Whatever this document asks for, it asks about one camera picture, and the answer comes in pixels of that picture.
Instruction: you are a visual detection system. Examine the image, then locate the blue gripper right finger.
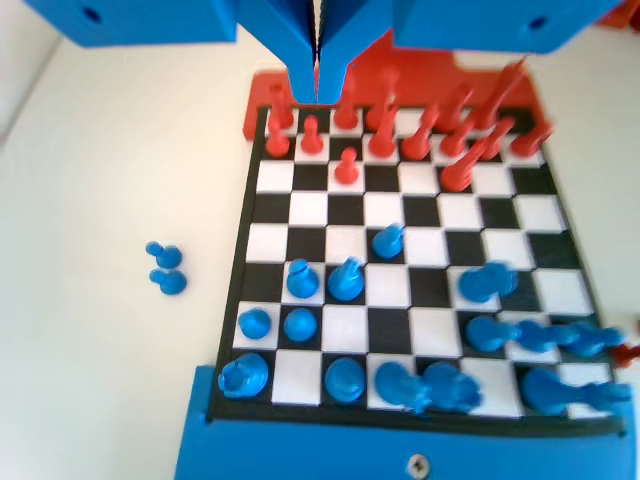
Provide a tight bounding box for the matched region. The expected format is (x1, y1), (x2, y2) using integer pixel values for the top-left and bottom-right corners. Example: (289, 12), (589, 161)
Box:
(318, 0), (402, 106)

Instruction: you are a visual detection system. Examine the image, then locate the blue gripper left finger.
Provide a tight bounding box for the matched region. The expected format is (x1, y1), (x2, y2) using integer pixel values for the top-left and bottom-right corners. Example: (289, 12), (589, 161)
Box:
(237, 0), (319, 106)

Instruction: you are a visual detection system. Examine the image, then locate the red rook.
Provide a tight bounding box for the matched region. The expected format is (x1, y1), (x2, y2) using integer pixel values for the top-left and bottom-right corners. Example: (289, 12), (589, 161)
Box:
(268, 82), (296, 130)
(444, 84), (476, 131)

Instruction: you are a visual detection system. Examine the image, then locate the red queen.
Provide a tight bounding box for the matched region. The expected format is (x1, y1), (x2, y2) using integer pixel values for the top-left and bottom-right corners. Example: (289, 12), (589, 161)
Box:
(365, 67), (401, 130)

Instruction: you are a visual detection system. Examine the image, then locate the red bishop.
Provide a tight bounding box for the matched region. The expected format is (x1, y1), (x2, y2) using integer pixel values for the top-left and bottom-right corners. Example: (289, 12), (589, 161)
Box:
(333, 64), (357, 129)
(401, 102), (441, 161)

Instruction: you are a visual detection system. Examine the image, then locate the red knight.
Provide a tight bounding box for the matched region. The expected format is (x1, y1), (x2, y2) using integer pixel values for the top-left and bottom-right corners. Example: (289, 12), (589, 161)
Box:
(439, 139), (489, 194)
(368, 107), (399, 157)

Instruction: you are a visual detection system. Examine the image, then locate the red king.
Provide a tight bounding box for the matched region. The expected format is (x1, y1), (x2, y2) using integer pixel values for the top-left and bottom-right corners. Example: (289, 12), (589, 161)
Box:
(472, 54), (529, 131)

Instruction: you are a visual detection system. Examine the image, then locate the black white chessboard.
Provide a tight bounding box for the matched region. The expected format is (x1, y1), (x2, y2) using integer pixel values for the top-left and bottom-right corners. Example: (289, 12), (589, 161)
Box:
(207, 105), (630, 437)

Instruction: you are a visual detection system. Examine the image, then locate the blue rook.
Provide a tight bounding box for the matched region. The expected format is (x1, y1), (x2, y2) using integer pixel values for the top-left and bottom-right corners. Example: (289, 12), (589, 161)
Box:
(218, 352), (271, 400)
(423, 360), (484, 416)

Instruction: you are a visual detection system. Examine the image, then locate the blue queen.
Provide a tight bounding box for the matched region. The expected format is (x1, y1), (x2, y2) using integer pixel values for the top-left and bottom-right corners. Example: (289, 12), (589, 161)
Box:
(373, 360), (431, 414)

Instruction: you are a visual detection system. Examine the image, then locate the blue arm base plate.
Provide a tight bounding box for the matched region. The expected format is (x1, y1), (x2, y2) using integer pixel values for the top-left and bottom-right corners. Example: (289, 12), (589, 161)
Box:
(173, 363), (635, 480)

